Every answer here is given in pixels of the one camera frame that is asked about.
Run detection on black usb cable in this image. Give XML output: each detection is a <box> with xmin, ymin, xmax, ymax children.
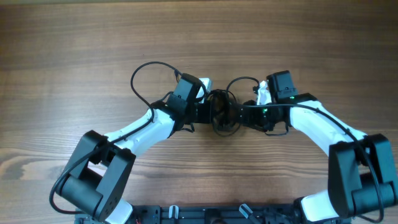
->
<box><xmin>206</xmin><ymin>88</ymin><xmax>242</xmax><ymax>138</ymax></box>

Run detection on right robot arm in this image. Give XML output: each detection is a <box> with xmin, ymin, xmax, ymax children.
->
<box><xmin>238</xmin><ymin>71</ymin><xmax>397</xmax><ymax>223</ymax></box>

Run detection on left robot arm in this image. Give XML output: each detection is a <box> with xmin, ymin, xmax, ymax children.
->
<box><xmin>53</xmin><ymin>73</ymin><xmax>212</xmax><ymax>224</ymax></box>

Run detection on black aluminium base frame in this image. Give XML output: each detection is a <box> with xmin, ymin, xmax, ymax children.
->
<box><xmin>73</xmin><ymin>203</ymin><xmax>352</xmax><ymax>224</ymax></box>

